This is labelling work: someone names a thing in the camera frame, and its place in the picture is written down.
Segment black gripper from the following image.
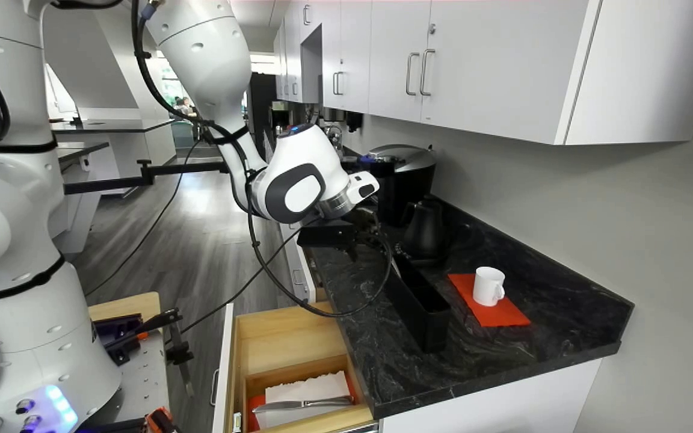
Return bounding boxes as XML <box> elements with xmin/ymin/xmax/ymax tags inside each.
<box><xmin>319</xmin><ymin>196</ymin><xmax>405</xmax><ymax>268</ymax></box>

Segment silver fork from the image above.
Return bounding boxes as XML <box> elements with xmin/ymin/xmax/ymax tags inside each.
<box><xmin>384</xmin><ymin>244</ymin><xmax>405</xmax><ymax>283</ymax></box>

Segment black slotted cutlery holder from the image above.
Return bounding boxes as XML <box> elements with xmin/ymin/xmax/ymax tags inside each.
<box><xmin>381</xmin><ymin>251</ymin><xmax>455</xmax><ymax>356</ymax></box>

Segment silver butter knife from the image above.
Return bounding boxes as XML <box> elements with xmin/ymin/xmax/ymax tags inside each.
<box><xmin>253</xmin><ymin>394</ymin><xmax>356</xmax><ymax>413</ymax></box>

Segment black gooseneck electric kettle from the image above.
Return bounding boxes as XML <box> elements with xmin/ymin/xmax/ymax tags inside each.
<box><xmin>399</xmin><ymin>196</ymin><xmax>450</xmax><ymax>264</ymax></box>

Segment black coffee maker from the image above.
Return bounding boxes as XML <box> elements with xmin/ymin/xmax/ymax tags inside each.
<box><xmin>358</xmin><ymin>141</ymin><xmax>438</xmax><ymax>228</ymax></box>

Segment white mug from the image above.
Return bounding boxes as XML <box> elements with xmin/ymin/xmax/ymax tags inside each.
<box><xmin>473</xmin><ymin>264</ymin><xmax>508</xmax><ymax>309</ymax></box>

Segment red orange napkin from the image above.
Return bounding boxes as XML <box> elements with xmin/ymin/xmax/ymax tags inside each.
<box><xmin>445</xmin><ymin>271</ymin><xmax>534</xmax><ymax>333</ymax></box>

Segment wooden drawer with white front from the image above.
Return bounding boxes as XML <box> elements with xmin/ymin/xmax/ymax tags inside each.
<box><xmin>209</xmin><ymin>298</ymin><xmax>381</xmax><ymax>433</ymax></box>

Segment wooden drawer organiser tray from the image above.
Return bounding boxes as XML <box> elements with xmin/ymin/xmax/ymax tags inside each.
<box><xmin>237</xmin><ymin>352</ymin><xmax>378</xmax><ymax>433</ymax></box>

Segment white paper towel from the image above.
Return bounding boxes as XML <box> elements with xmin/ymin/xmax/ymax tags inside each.
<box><xmin>260</xmin><ymin>368</ymin><xmax>356</xmax><ymax>420</ymax></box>

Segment white cloth on orange tray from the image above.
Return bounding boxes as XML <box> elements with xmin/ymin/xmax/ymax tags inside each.
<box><xmin>247</xmin><ymin>390</ymin><xmax>269</xmax><ymax>433</ymax></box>

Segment black horizontal boom bar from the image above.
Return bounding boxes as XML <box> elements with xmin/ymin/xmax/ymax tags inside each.
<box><xmin>61</xmin><ymin>157</ymin><xmax>233</xmax><ymax>200</ymax></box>

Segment white wall cabinets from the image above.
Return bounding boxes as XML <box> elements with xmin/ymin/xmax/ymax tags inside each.
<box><xmin>272</xmin><ymin>0</ymin><xmax>693</xmax><ymax>150</ymax></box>

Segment black clamp with orange handle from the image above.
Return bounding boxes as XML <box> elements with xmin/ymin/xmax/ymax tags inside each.
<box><xmin>91</xmin><ymin>309</ymin><xmax>186</xmax><ymax>356</ymax></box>

